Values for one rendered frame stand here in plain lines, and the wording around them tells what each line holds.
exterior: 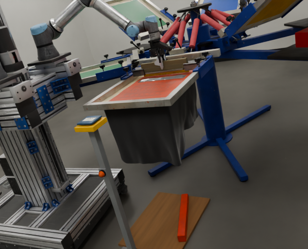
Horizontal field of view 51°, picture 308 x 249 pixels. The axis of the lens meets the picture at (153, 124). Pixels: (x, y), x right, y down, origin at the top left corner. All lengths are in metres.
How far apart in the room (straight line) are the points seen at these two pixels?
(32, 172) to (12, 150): 0.21
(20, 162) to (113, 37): 5.27
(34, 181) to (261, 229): 1.60
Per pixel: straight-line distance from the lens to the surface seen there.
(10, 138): 2.45
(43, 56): 2.37
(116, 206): 1.99
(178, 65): 2.26
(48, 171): 2.47
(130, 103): 1.79
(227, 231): 2.25
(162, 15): 3.88
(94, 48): 7.78
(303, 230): 2.25
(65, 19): 2.44
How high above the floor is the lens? 1.50
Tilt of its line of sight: 22 degrees down
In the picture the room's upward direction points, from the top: 14 degrees counter-clockwise
